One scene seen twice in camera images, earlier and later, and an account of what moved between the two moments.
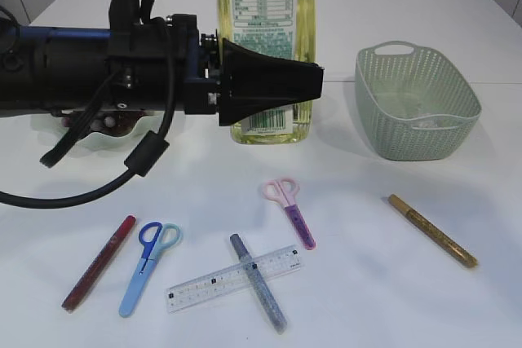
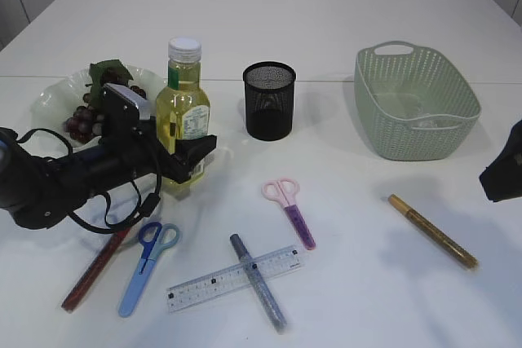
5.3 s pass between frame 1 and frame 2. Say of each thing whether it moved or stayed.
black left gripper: moved
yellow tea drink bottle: moved
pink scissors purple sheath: stayed
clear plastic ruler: stayed
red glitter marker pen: stayed
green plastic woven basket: stayed
